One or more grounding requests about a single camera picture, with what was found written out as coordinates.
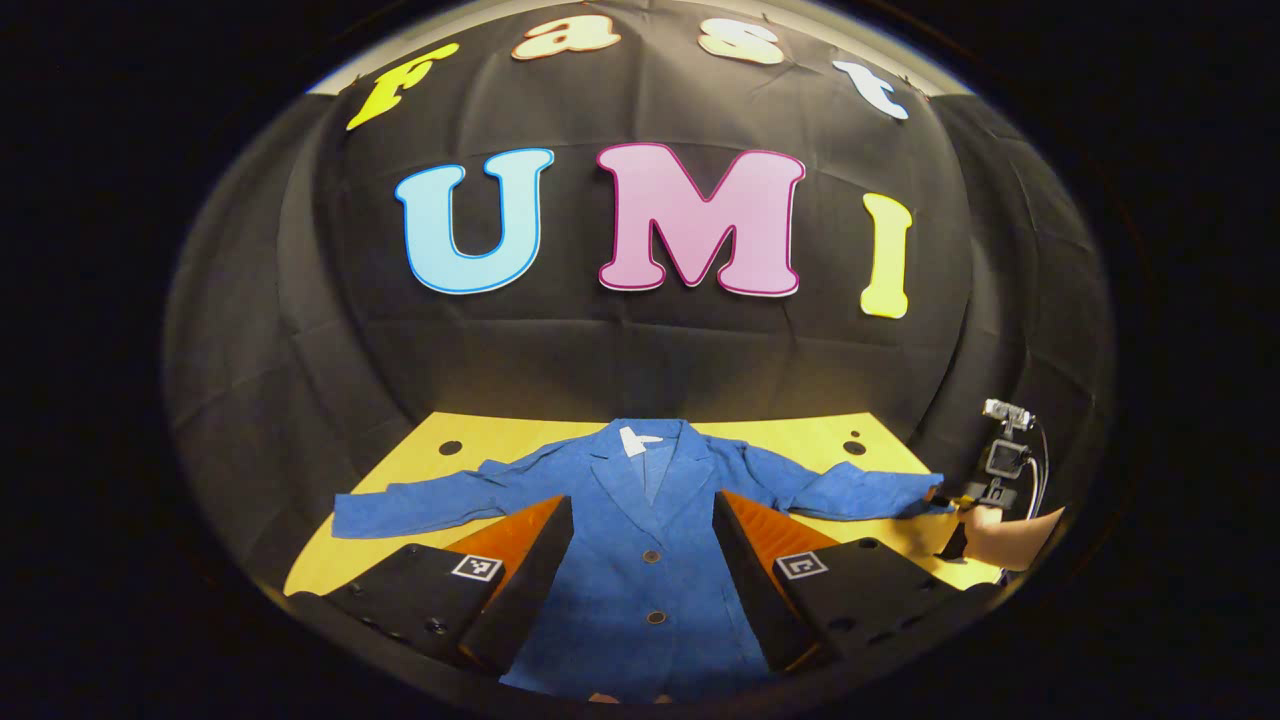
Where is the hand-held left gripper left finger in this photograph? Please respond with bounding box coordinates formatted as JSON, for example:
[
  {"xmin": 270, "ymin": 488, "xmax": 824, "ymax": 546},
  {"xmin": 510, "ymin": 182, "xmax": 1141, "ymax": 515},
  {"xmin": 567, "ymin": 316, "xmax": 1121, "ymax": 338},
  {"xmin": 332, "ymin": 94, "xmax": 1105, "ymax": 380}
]
[{"xmin": 293, "ymin": 495, "xmax": 576, "ymax": 673}]

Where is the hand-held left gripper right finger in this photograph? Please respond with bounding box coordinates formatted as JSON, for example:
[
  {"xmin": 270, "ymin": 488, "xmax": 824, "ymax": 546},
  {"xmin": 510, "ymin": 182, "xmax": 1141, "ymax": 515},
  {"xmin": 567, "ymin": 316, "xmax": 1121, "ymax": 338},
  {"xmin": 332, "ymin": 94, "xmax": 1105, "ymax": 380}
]
[{"xmin": 711, "ymin": 489, "xmax": 1002, "ymax": 674}]

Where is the blue button jacket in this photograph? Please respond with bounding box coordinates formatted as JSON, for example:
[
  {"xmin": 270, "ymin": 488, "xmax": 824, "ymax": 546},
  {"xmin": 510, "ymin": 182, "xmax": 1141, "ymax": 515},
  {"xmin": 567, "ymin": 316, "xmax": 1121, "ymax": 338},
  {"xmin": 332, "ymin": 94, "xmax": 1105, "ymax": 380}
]
[{"xmin": 332, "ymin": 418, "xmax": 956, "ymax": 701}]

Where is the black backdrop cloth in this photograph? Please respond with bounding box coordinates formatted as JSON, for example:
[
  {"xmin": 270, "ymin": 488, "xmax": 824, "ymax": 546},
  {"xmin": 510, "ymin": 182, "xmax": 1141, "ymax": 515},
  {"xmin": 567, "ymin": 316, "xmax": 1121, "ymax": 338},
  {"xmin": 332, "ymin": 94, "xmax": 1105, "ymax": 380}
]
[{"xmin": 165, "ymin": 0, "xmax": 1116, "ymax": 601}]

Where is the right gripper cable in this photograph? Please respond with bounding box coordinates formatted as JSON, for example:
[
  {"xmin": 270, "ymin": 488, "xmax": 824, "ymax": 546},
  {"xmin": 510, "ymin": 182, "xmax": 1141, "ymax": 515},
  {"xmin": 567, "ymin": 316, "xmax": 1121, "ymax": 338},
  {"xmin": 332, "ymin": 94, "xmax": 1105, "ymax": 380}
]
[{"xmin": 1025, "ymin": 418, "xmax": 1053, "ymax": 521}]

